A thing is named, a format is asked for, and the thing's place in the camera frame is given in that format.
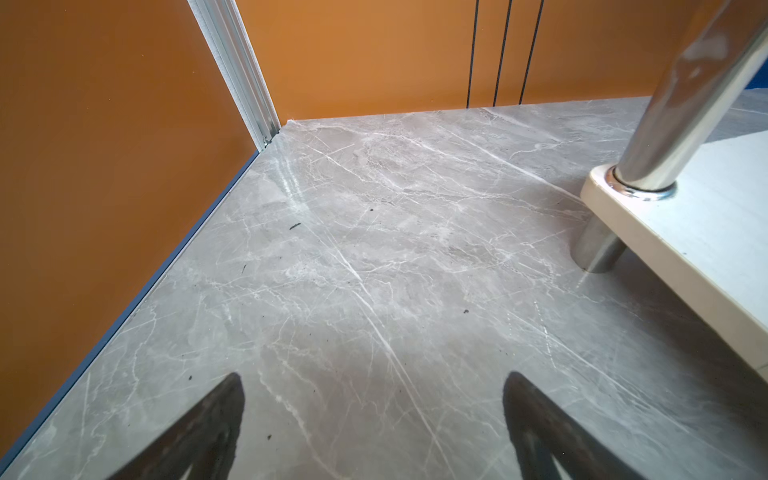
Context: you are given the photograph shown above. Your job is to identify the left aluminium corner post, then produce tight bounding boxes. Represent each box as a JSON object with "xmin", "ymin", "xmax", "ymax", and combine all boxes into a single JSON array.
[{"xmin": 188, "ymin": 0, "xmax": 281, "ymax": 152}]

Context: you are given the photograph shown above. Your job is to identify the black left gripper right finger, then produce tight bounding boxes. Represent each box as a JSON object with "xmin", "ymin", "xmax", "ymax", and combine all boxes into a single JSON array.
[{"xmin": 502, "ymin": 371, "xmax": 643, "ymax": 479}]

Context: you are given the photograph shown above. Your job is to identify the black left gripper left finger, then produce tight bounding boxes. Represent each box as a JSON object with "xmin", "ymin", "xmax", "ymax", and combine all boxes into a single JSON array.
[{"xmin": 110, "ymin": 372, "xmax": 245, "ymax": 479}]

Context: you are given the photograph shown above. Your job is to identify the white two-tier metal shelf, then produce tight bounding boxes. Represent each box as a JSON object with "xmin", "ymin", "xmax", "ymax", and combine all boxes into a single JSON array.
[{"xmin": 571, "ymin": 1, "xmax": 767, "ymax": 375}]

